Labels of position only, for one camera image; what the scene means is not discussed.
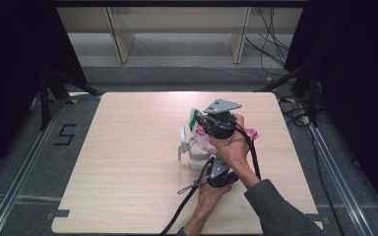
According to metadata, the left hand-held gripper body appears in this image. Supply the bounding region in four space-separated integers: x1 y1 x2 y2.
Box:
206 156 240 189

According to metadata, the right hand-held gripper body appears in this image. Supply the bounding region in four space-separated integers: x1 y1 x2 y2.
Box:
197 98 243 141

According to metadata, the pink and white plastic bag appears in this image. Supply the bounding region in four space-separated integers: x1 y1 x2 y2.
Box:
187 108 261 155

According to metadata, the clear jar with white lid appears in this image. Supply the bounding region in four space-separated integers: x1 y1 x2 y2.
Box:
177 124 217 171

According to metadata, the person's left hand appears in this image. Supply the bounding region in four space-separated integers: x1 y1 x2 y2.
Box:
196 182 234 214

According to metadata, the person's right hand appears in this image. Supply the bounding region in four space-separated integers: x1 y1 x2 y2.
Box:
208 112 256 180

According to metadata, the black metal stand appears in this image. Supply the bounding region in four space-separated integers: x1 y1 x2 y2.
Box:
38 68 100 132
255 60 320 128

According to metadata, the light wooden shelf unit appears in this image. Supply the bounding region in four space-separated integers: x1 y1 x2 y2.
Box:
55 6 305 65

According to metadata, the black curtain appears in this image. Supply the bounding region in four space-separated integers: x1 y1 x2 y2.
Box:
283 0 378 224
0 0 88 185

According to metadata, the grey strap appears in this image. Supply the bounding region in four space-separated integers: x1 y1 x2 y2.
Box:
176 178 210 197

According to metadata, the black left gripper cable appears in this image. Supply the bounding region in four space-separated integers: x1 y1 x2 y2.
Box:
158 156 217 236

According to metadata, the tangle of floor cables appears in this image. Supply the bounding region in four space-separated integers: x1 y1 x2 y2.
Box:
278 93 312 128

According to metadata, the bundle of black cables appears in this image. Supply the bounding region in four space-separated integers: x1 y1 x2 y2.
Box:
244 6 292 77

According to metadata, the aluminium floor rail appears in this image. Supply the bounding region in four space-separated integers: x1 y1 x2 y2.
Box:
307 123 376 236
0 97 67 236

